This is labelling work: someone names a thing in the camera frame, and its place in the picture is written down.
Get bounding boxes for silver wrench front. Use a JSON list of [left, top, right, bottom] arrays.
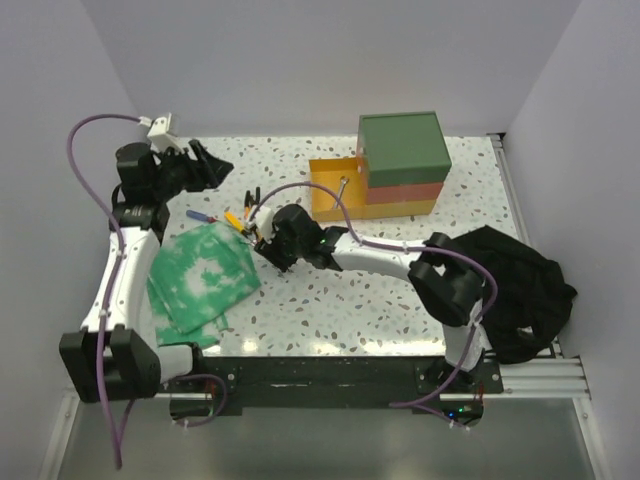
[[332, 176, 349, 210]]

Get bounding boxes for black cloth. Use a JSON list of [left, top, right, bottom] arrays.
[[455, 226, 577, 364]]

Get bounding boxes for green white cloth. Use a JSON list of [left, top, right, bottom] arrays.
[[147, 223, 261, 349]]

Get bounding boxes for orange drawer box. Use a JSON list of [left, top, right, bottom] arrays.
[[360, 169, 444, 204]]

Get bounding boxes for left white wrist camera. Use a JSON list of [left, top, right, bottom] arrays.
[[138, 113, 181, 153]]

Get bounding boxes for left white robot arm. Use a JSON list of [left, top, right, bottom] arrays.
[[59, 139, 233, 403]]

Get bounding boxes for yellow drawer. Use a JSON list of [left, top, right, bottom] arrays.
[[308, 155, 437, 223]]

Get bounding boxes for yellow handled screwdriver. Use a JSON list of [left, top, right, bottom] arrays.
[[224, 212, 246, 235]]

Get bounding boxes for aluminium rail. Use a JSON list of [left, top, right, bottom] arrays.
[[64, 354, 592, 399]]

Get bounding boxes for blue handled screwdriver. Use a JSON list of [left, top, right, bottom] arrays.
[[186, 210, 217, 224]]

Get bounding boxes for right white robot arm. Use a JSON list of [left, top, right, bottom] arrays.
[[246, 204, 485, 393]]

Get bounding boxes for orange black pliers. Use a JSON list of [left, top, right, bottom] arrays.
[[244, 187, 261, 220]]

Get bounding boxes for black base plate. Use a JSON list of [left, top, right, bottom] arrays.
[[148, 354, 505, 421]]

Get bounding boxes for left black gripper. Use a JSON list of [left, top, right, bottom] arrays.
[[152, 140, 233, 201]]

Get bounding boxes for green drawer box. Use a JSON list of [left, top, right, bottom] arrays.
[[357, 111, 452, 188]]

